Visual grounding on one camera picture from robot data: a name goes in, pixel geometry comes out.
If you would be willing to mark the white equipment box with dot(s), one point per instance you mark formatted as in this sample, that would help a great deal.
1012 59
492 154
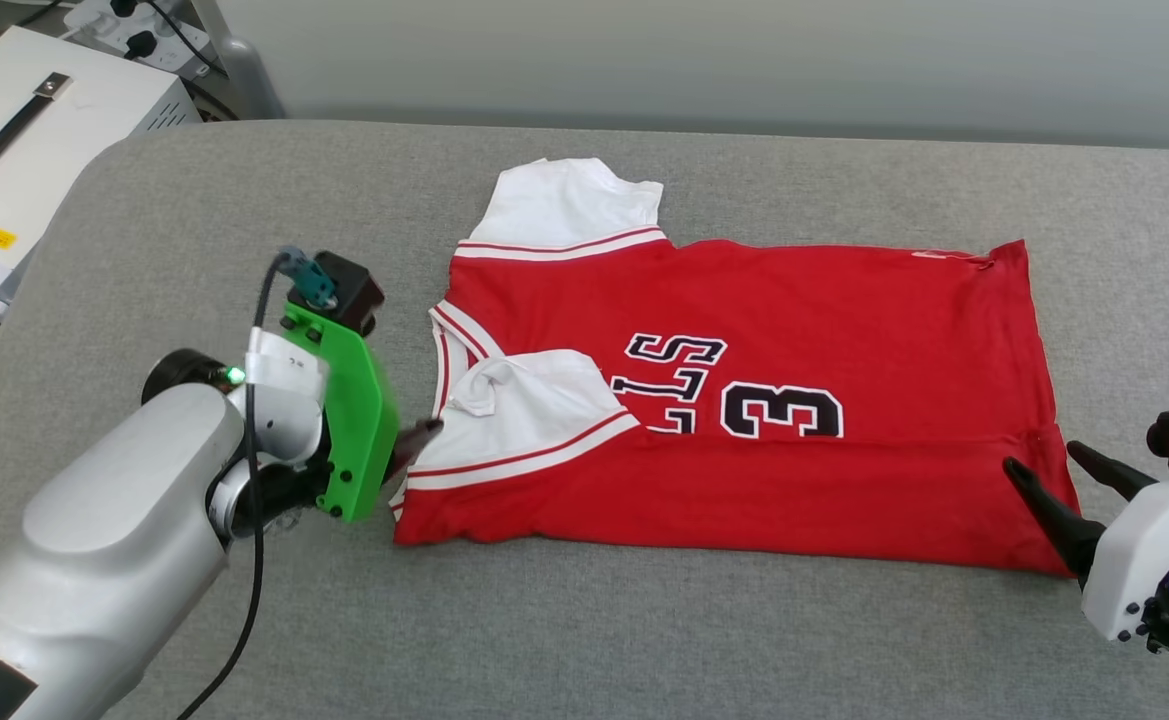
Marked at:
64 160

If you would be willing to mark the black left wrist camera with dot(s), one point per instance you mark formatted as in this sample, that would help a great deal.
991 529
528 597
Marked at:
349 290

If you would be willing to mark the red white basketball jersey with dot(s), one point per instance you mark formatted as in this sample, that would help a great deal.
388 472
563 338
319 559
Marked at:
744 440

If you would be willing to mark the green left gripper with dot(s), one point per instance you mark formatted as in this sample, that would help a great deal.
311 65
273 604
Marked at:
354 420

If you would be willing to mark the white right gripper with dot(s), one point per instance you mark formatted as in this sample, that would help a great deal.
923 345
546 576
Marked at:
1134 560

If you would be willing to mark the white power strip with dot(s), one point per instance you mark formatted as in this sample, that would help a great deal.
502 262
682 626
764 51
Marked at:
144 30

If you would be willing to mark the grey metal stand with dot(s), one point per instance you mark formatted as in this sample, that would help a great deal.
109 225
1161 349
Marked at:
239 70

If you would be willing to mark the black power plug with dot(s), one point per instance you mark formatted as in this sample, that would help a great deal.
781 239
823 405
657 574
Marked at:
140 44
124 6

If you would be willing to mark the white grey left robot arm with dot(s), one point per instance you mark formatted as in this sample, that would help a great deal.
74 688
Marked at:
104 540

